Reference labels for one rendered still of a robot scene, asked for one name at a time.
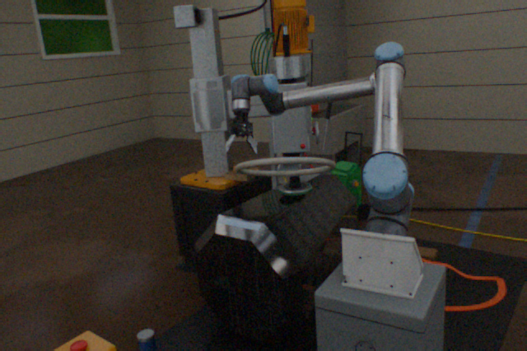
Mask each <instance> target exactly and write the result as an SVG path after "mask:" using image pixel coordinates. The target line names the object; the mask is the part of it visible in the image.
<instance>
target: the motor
mask: <svg viewBox="0 0 527 351"><path fill-rule="evenodd" d="M273 7H274V9H276V11H277V12H274V13H273V16H274V27H275V40H276V39H277V32H278V28H279V26H280V24H281V23H282V22H284V23H285V24H286V26H287V28H288V34H289V48H290V54H308V53H312V50H311V49H308V48H309V36H308V34H309V33H315V23H314V16H313V15H312V16H307V10H305V9H304V8H305V7H306V0H273ZM282 36H283V26H282V29H281V32H280V36H279V41H278V44H277V51H279V52H276V56H278V55H284V53H283V40H282ZM306 49H308V50H306Z"/></svg>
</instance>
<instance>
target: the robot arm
mask: <svg viewBox="0 0 527 351"><path fill-rule="evenodd" d="M375 60H376V69H375V72H373V73H372V74H371V76H369V77H363V78H358V79H353V80H349V81H345V82H337V83H333V84H328V85H319V86H316V87H307V88H303V89H298V90H294V91H284V92H278V89H279V85H278V81H277V78H276V77H275V76H274V75H273V74H265V75H262V76H257V77H250V76H248V75H245V74H242V75H236V76H235V77H233V78H232V80H231V95H232V102H231V105H232V111H233V112H234V115H236V116H235V118H234V123H233V125H232V127H231V131H230V132H229V133H228V135H227V140H226V153H227V152H228V151H229V149H230V146H231V144H232V142H233V141H234V140H235V137H234V136H236V137H238V136H241V137H242V138H244V137H245V135H246V136H247V139H246V141H247V143H249V144H250V147H251V148H252V149H253V152H254V153H255V154H257V147H256V146H257V145H258V142H257V141H256V140H254V135H253V123H250V122H249V121H248V114H249V111H250V110H251V109H250V107H251V104H250V97H251V96H260V98H261V100H262V101H263V105H264V107H265V109H266V111H267V112H268V113H269V114H270V115H272V116H279V115H281V114H283V113H284V111H285V110H289V109H292V108H297V107H307V106H312V105H320V104H324V103H329V102H335V101H343V100H347V99H352V98H357V97H362V96H369V95H374V96H375V113H374V129H373V144H372V154H371V155H370V156H369V157H368V159H367V163H366V165H365V168H364V171H363V181H364V185H365V187H366V190H367V193H368V196H369V200H370V202H371V213H370V217H369V220H368V223H367V226H366V228H365V229H364V232H374V233H379V234H386V235H392V236H407V232H408V224H409V219H410V215H411V212H412V206H413V201H414V188H413V187H412V186H411V185H410V184H409V183H408V159H407V158H406V156H404V155H403V81H404V79H405V77H406V68H405V59H404V50H403V46H402V45H401V44H398V43H395V42H389V43H385V44H383V45H381V46H380V47H378V48H377V49H376V50H375ZM251 126H252V132H251Z"/></svg>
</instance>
